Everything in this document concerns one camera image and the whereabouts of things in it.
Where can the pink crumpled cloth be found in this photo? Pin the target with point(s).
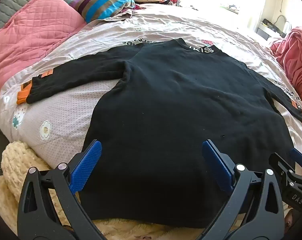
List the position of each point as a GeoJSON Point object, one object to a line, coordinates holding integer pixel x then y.
{"type": "Point", "coordinates": [298, 55]}

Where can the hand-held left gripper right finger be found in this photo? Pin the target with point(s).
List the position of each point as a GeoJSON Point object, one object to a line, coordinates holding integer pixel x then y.
{"type": "Point", "coordinates": [217, 165]}

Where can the striped pillow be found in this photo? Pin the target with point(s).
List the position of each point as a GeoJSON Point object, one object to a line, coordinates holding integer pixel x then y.
{"type": "Point", "coordinates": [106, 2]}

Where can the white desk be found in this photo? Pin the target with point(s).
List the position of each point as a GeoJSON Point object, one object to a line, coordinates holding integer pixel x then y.
{"type": "Point", "coordinates": [265, 31]}

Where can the cream fluffy blanket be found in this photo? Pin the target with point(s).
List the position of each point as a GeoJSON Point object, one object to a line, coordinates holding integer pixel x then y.
{"type": "Point", "coordinates": [13, 160]}

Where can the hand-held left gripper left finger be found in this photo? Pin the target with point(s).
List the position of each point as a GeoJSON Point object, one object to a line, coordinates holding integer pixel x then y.
{"type": "Point", "coordinates": [87, 165]}

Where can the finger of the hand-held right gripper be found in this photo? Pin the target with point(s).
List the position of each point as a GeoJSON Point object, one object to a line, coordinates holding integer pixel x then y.
{"type": "Point", "coordinates": [280, 163]}

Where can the floral grey duvet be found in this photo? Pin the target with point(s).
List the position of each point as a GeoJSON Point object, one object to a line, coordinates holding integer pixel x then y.
{"type": "Point", "coordinates": [66, 117]}

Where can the pink quilted blanket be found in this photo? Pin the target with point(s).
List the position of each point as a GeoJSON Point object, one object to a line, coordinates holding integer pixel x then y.
{"type": "Point", "coordinates": [36, 30]}

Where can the black sweater with orange cuffs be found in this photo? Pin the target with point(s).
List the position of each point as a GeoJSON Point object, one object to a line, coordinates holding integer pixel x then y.
{"type": "Point", "coordinates": [166, 105]}

